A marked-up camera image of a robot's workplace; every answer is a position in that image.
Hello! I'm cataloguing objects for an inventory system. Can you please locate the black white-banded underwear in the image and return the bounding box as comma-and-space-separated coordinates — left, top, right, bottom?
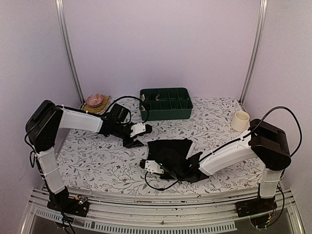
146, 138, 209, 183

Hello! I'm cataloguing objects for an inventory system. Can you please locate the green divided storage box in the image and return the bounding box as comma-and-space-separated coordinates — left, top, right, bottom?
139, 87, 193, 121

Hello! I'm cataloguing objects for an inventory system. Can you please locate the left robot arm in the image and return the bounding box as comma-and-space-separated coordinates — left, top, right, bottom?
24, 100, 152, 212

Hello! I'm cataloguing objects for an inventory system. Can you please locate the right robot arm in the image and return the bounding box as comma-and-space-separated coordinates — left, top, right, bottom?
155, 119, 291, 213

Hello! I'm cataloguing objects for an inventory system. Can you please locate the pink patterned ball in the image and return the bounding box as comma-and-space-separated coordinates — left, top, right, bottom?
86, 94, 103, 107

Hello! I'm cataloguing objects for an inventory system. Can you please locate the cream cup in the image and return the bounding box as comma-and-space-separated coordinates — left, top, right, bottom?
231, 111, 250, 132

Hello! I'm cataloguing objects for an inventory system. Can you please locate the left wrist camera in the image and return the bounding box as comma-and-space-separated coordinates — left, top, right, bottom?
130, 123, 152, 137

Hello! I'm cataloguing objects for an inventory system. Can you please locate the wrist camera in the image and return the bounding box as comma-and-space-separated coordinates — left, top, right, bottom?
130, 123, 152, 137
139, 159, 164, 174

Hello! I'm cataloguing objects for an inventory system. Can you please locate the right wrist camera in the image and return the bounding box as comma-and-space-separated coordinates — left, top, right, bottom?
139, 159, 164, 174

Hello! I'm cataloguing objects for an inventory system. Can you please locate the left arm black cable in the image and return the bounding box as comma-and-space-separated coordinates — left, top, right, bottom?
104, 95, 149, 122

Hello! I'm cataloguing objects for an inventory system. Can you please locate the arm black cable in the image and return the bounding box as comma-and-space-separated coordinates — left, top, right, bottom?
104, 95, 149, 122
144, 105, 303, 191

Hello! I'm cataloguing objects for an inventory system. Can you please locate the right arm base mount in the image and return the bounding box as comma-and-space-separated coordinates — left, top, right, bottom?
235, 196, 277, 217

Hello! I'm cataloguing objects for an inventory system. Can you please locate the front aluminium rail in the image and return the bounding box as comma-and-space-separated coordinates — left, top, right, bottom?
24, 187, 303, 232

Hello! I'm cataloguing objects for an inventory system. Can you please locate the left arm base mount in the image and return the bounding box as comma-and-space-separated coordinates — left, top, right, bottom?
47, 195, 90, 217

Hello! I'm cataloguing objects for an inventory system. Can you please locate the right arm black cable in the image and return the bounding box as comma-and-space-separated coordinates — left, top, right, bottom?
144, 105, 303, 191

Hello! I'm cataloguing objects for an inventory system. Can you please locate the left aluminium frame post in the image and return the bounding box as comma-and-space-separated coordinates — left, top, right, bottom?
55, 0, 85, 104

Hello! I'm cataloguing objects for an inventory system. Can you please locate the aluminium frame post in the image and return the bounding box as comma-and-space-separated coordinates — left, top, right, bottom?
239, 0, 268, 107
55, 0, 85, 104

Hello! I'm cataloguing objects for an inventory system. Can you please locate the right aluminium frame post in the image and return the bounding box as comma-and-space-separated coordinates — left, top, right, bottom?
239, 0, 268, 107

